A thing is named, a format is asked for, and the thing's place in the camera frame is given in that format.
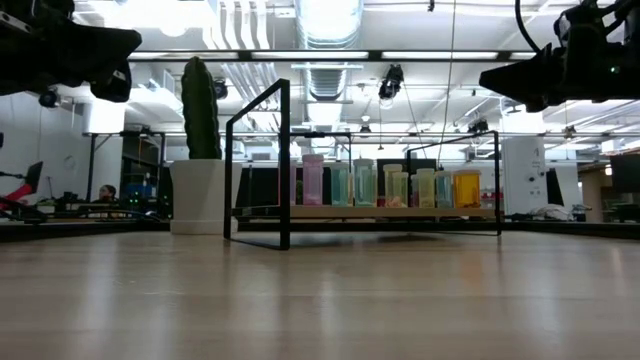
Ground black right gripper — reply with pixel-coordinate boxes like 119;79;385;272
478;0;640;114

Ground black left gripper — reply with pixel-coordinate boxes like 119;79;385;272
0;0;144;104

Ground large amber pill bottle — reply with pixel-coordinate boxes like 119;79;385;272
452;168;482;209

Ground small yellow pill bottle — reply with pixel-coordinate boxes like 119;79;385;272
416;167;436;209

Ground small green pill bottle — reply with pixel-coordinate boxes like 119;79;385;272
393;171;410;208

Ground yellow pill bottle red pills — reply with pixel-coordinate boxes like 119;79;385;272
383;163;403;208

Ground teal pill bottle white pills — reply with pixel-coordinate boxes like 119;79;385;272
353;158;376;208

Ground small teal pill bottle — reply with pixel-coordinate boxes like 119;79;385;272
329;162;351;207

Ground small pink pill bottle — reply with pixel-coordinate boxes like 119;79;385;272
301;153;325;206
289;159;299;206

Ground green cactus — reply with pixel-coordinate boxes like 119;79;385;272
180;55;223;161

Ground red storage bins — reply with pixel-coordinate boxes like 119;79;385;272
479;189;503;209

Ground tan wooden cabinet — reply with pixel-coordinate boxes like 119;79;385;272
578;162;607;224

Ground large black monitor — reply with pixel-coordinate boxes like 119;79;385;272
375;158;440;197

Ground white cloth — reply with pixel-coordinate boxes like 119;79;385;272
519;203;574;222

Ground person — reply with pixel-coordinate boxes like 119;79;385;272
96;183;120;204

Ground black monitor on stand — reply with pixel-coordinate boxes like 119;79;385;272
610;152;640;195

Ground black hanging ceiling spotlight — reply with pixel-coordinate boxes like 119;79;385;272
378;63;405;101

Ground red and black equipment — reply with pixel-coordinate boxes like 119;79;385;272
0;160;51;225

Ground white hexagonal plant pot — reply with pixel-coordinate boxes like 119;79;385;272
169;158;244;236

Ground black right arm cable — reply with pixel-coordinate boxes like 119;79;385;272
514;0;544;54

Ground thin hanging ceiling cable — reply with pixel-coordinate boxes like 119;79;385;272
437;0;457;169

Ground ribbed ventilation duct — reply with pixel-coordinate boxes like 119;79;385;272
294;0;365;101

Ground wooden shelf black metal frame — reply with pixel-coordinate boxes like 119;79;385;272
223;78;503;251

